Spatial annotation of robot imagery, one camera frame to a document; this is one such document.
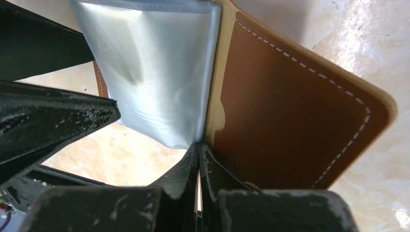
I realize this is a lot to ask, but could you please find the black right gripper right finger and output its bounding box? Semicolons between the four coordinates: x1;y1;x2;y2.
200;144;358;232

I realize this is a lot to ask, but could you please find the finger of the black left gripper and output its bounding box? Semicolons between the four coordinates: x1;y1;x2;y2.
0;81;120;186
0;1;94;81

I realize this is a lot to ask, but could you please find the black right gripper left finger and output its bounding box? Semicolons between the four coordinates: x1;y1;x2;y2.
19;143;199;232

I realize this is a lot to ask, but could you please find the brown leather card holder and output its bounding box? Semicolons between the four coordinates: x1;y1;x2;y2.
70;0;396;189

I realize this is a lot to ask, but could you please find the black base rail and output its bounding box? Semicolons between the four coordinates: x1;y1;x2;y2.
0;165;106;213

